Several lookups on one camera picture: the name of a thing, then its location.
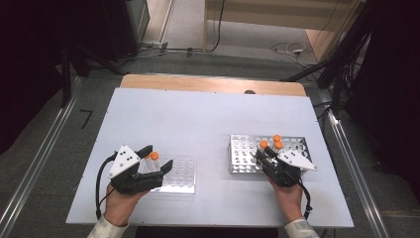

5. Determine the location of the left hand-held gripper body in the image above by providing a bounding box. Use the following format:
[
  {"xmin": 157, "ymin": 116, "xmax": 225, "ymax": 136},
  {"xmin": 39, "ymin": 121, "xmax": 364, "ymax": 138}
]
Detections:
[{"xmin": 108, "ymin": 144, "xmax": 164, "ymax": 195}]

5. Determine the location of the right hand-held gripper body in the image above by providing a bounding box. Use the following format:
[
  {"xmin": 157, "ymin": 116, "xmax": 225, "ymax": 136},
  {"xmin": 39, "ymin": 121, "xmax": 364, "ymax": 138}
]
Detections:
[{"xmin": 262, "ymin": 149, "xmax": 318, "ymax": 188}]

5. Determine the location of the perforated metal tube rack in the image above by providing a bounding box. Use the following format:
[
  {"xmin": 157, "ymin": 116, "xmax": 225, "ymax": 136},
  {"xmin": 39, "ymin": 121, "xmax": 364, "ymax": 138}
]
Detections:
[{"xmin": 228, "ymin": 133, "xmax": 313, "ymax": 175}]

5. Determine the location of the clear acrylic tube rack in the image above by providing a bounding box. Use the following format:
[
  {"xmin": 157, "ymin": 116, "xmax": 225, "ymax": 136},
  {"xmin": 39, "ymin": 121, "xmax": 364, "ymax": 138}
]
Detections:
[{"xmin": 140, "ymin": 156, "xmax": 198, "ymax": 195}]

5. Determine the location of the person's right hand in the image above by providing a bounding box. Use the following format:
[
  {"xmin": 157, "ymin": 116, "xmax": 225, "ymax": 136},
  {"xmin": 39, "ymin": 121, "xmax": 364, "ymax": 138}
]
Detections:
[{"xmin": 268, "ymin": 178, "xmax": 304, "ymax": 224}]

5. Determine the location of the person's left hand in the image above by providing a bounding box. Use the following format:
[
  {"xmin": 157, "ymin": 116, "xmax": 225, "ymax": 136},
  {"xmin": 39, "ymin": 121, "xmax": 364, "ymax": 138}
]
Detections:
[{"xmin": 104, "ymin": 184, "xmax": 148, "ymax": 226}]

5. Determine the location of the black metal stand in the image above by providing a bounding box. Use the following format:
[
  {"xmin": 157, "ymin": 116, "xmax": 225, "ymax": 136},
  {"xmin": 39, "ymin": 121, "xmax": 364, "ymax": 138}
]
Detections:
[{"xmin": 58, "ymin": 43, "xmax": 128, "ymax": 108}]

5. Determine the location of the grey cabinet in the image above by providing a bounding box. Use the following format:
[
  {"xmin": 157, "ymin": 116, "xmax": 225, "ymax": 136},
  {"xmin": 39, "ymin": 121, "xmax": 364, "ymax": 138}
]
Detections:
[{"xmin": 125, "ymin": 0, "xmax": 151, "ymax": 46}]

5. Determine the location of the black curtain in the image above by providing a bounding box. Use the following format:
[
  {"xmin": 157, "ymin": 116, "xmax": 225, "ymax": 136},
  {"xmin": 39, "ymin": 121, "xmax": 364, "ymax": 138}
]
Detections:
[
  {"xmin": 0, "ymin": 0, "xmax": 127, "ymax": 155},
  {"xmin": 343, "ymin": 0, "xmax": 420, "ymax": 192}
]

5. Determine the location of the left hand-held gripper black cable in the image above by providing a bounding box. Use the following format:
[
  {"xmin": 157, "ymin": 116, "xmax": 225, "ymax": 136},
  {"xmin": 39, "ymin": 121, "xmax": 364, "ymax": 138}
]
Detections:
[{"xmin": 94, "ymin": 152, "xmax": 119, "ymax": 221}]

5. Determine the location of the hand-held gripper black cable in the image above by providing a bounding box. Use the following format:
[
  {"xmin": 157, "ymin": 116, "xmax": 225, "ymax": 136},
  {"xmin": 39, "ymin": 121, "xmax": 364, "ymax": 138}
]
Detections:
[
  {"xmin": 94, "ymin": 152, "xmax": 119, "ymax": 221},
  {"xmin": 295, "ymin": 178, "xmax": 314, "ymax": 221}
]

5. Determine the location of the right hand-held gripper black cable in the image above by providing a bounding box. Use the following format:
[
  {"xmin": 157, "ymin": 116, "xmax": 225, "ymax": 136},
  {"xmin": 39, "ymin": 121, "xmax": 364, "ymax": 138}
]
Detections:
[{"xmin": 295, "ymin": 178, "xmax": 314, "ymax": 221}]

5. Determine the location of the aluminium floor rail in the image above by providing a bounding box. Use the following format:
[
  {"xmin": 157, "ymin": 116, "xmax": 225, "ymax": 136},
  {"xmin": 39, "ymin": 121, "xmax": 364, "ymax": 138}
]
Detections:
[
  {"xmin": 0, "ymin": 75, "xmax": 85, "ymax": 232},
  {"xmin": 321, "ymin": 107, "xmax": 392, "ymax": 238}
]

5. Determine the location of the white cable with plug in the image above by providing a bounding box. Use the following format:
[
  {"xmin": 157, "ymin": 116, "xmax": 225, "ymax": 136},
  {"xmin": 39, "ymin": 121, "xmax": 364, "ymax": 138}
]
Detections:
[{"xmin": 270, "ymin": 42, "xmax": 306, "ymax": 60}]

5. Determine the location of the black floor cable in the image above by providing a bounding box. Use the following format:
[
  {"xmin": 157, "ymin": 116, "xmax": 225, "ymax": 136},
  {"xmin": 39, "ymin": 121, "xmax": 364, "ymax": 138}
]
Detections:
[{"xmin": 118, "ymin": 41, "xmax": 204, "ymax": 63}]

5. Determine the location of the bundle of black cables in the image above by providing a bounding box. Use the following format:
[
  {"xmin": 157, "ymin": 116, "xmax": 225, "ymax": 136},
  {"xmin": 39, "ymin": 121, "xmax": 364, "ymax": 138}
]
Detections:
[{"xmin": 280, "ymin": 3, "xmax": 374, "ymax": 115}]

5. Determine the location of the black hanging cable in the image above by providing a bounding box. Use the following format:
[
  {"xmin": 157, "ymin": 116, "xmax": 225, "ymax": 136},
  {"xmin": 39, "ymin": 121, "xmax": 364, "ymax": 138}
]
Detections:
[{"xmin": 209, "ymin": 0, "xmax": 227, "ymax": 54}]

